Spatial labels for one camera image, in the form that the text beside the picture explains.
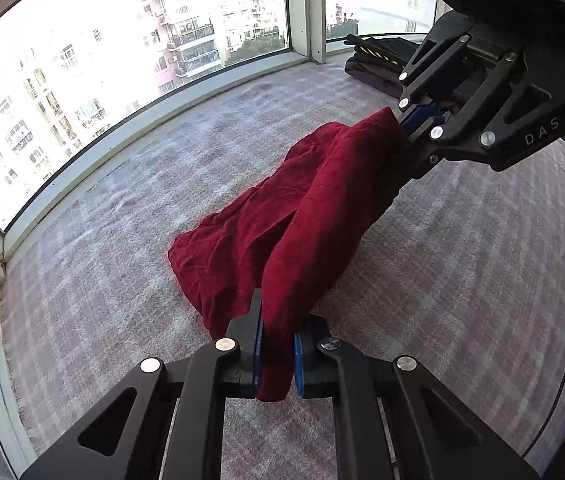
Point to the dark folded clothes pile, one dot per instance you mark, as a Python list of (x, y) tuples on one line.
[(379, 62)]

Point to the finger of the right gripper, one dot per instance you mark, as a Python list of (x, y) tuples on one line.
[(475, 110)]

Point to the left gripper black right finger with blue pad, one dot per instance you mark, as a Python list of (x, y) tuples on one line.
[(395, 419)]

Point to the dark red shirt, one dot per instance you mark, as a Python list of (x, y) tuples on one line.
[(292, 235)]

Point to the white window frame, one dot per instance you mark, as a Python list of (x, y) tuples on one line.
[(122, 124)]

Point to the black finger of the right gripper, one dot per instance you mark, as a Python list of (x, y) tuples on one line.
[(446, 40)]

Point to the plaid pink grey blanket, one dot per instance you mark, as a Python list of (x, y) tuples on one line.
[(465, 271)]

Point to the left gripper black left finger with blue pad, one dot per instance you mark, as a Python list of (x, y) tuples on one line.
[(163, 420)]

